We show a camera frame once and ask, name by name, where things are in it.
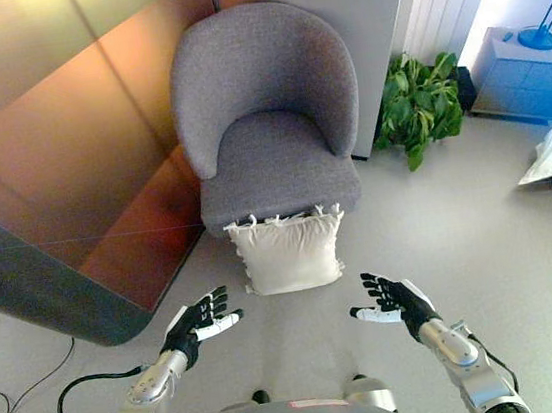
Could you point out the black plant pot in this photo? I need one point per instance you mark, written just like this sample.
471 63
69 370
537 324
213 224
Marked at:
465 87

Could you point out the white tasselled pillow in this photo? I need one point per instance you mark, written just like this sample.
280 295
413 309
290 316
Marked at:
287 255

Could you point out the silver left robot leg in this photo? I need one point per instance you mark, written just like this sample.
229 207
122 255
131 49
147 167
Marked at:
260 397

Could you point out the brown wooden cabinet dark base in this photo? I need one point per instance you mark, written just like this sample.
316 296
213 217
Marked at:
47 144

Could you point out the blue drawer cabinet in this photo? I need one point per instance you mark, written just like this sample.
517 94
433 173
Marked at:
522 80

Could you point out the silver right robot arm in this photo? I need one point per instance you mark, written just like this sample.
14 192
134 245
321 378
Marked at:
457 350

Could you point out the silver right robot leg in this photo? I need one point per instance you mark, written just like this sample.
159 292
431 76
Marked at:
372 393

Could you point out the green leafy houseplant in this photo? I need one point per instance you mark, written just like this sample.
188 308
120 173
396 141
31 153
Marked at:
417 103

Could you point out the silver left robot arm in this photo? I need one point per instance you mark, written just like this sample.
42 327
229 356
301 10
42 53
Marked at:
151 383

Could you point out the grey fabric armchair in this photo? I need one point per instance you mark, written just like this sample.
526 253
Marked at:
259 67

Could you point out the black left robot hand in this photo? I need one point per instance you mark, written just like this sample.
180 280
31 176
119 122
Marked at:
190 330

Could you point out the silver robot leg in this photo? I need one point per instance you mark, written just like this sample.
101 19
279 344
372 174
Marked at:
372 393
260 397

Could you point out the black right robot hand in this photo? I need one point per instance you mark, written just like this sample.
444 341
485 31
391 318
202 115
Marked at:
409 303

